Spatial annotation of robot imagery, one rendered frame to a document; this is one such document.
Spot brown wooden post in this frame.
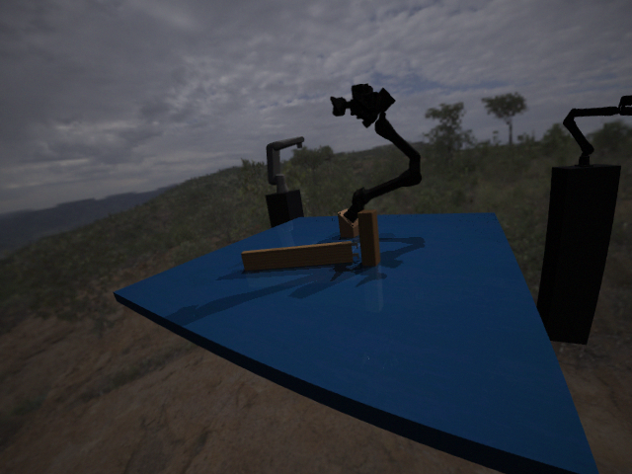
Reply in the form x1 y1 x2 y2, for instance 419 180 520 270
357 209 380 267

